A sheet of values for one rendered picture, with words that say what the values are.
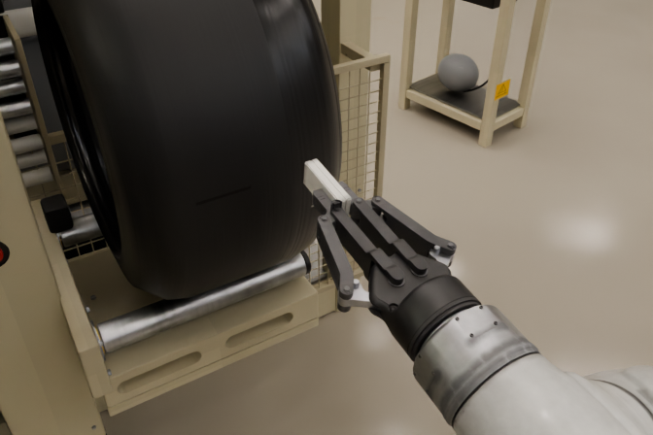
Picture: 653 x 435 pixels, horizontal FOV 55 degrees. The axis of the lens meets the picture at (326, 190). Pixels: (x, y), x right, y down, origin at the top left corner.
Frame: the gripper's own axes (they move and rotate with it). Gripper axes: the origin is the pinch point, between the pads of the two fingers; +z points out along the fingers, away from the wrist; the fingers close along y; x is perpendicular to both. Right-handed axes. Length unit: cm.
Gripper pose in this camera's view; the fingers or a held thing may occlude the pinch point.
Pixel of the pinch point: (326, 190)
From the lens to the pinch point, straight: 64.5
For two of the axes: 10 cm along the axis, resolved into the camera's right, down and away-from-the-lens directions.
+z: -5.1, -6.0, 6.2
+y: -8.6, 2.9, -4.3
